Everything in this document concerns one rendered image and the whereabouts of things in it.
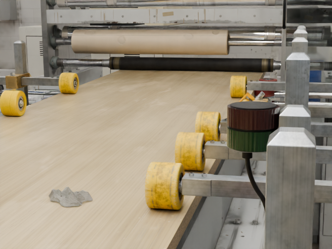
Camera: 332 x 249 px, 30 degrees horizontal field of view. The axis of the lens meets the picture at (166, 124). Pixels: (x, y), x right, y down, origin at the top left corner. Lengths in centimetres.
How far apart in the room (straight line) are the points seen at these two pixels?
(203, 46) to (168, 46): 17
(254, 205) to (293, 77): 107
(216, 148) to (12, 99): 86
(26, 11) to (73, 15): 744
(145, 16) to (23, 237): 223
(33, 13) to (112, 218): 961
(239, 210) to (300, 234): 145
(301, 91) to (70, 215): 43
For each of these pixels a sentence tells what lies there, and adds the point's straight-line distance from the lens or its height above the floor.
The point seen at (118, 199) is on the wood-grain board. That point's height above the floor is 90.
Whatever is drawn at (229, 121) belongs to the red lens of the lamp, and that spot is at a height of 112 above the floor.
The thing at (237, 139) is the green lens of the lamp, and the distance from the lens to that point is 71.
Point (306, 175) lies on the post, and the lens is 46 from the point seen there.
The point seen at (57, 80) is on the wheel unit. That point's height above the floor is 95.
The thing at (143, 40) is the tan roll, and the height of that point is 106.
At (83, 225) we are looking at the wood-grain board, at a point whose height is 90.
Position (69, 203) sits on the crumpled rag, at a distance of 111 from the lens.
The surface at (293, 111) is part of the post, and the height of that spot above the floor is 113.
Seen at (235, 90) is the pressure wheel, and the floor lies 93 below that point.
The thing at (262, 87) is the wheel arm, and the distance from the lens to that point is 226.
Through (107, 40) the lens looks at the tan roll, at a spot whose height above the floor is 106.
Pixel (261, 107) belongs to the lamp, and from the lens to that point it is 71.
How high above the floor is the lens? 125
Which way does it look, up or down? 11 degrees down
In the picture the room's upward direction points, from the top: 1 degrees counter-clockwise
